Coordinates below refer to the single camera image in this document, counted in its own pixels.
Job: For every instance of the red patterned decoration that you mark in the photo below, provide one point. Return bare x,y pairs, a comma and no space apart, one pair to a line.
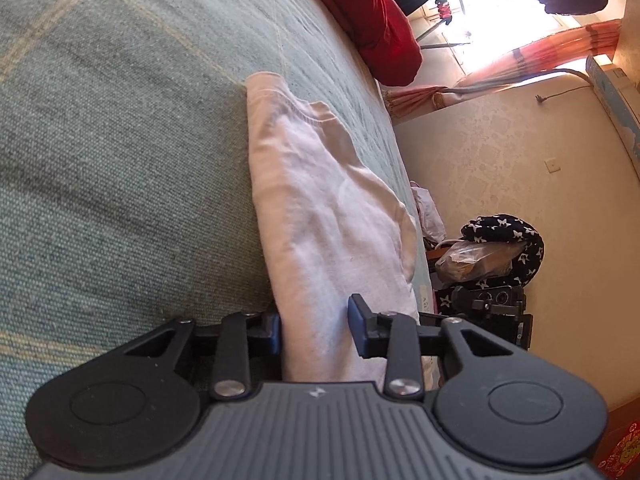
622,452

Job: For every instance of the white crumpled cloth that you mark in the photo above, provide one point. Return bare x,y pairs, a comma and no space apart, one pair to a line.
429,215

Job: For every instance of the red duvet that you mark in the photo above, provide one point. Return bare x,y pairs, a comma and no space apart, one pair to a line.
380,20

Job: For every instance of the metal clothes rack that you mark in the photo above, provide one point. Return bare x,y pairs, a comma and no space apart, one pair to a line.
440,45

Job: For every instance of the grey curved pole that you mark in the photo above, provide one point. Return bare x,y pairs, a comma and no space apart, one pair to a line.
510,82

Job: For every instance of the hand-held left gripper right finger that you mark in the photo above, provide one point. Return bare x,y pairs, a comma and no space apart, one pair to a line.
357,325

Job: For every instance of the white air conditioner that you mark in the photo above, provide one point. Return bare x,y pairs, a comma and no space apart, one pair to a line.
617,105

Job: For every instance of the black star-print cloth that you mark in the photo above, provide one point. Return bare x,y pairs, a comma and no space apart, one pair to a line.
520,245

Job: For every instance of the clear plastic bag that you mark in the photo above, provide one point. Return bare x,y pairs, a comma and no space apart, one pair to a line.
470,260

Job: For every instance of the white wall switch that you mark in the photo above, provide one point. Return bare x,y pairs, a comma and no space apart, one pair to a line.
552,165

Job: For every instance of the white printed t-shirt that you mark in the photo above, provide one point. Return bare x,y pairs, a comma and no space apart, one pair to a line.
320,220

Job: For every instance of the row of small hanging socks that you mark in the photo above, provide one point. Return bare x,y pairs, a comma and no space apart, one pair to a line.
444,7

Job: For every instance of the pink fringed curtain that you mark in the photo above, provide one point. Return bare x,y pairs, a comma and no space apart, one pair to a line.
500,75

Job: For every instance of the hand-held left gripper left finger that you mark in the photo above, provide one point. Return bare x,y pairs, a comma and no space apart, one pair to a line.
274,335

